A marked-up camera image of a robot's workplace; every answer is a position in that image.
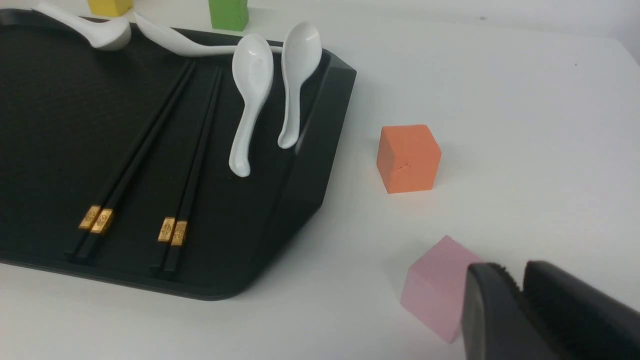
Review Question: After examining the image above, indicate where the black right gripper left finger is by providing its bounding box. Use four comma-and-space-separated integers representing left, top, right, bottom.
461, 262, 573, 360

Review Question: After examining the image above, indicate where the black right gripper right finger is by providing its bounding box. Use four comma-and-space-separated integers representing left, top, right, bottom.
522, 260, 640, 360

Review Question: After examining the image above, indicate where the pink foam cube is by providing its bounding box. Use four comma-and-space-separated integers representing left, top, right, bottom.
400, 235, 484, 344

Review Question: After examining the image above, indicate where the orange foam cube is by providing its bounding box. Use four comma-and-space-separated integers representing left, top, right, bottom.
376, 124, 442, 194

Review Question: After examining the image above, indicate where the black chopstick gold band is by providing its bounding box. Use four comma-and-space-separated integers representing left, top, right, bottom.
76, 64, 197, 265
66, 60, 193, 261
159, 67, 223, 280
150, 67, 223, 277

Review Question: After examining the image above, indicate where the white ceramic spoon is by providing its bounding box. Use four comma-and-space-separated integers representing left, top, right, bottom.
31, 0, 131, 51
228, 33, 274, 178
278, 21, 323, 150
133, 12, 284, 57

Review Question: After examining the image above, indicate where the green foam cube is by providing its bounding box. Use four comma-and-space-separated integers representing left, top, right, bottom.
208, 0, 249, 32

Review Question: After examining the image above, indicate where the black plastic tray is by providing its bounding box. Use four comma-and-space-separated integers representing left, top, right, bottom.
0, 8, 357, 301

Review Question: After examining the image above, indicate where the yellow foam cube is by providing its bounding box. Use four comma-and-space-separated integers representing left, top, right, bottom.
87, 0, 134, 18

